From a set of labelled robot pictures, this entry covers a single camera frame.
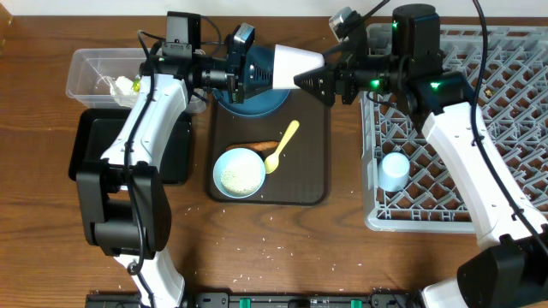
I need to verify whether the pink plastic cup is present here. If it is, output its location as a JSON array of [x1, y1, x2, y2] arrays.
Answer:
[[272, 44, 325, 90]]

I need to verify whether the colourful snack wrapper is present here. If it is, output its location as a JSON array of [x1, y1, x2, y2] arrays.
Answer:
[[132, 78, 140, 92]]

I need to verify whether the light blue plastic cup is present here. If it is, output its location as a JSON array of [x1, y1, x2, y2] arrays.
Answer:
[[378, 152, 410, 193]]

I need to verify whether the white paper napkin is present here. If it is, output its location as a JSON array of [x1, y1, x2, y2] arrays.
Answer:
[[107, 76, 138, 108]]

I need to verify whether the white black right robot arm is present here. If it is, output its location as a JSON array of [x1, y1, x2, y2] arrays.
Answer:
[[295, 3, 547, 307]]

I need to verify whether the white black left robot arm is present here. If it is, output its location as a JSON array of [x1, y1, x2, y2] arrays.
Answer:
[[74, 11, 272, 307]]

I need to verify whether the grey plastic dishwasher rack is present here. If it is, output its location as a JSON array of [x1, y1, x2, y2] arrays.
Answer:
[[360, 26, 547, 234]]

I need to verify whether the clear plastic waste bin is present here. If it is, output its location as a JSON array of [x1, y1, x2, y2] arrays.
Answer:
[[65, 47, 211, 115]]

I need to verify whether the dark blue plate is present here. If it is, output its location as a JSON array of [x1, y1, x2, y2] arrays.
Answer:
[[212, 45, 290, 118]]

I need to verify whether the orange brown food piece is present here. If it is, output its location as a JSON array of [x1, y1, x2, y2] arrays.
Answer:
[[226, 140, 279, 151]]

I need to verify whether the yellow plastic spoon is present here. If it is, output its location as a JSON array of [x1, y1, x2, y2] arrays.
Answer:
[[265, 120, 300, 175]]

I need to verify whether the dark brown serving tray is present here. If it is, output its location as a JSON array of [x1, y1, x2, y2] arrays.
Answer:
[[205, 89, 331, 205]]

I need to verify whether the light blue bowl with rice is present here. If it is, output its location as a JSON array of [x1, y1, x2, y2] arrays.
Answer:
[[212, 148, 265, 198]]

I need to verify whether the black rectangular tray bin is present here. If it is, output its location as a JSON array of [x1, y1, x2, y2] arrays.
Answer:
[[68, 109, 192, 185]]

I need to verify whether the black rail at table edge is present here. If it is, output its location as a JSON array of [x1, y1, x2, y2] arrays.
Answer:
[[84, 285, 425, 308]]

